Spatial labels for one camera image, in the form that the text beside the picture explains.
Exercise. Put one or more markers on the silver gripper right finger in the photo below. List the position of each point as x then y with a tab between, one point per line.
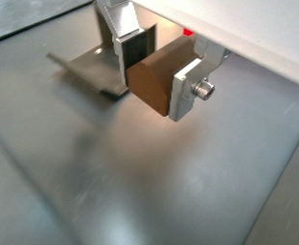
189	83

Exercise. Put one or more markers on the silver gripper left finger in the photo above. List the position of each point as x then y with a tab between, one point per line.
125	35

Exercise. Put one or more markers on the brown three prong object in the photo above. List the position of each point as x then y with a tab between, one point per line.
149	77

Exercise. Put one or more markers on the red foam shape board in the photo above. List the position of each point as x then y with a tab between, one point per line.
186	32

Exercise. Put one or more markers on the black curved fixture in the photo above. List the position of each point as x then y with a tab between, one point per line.
100	67

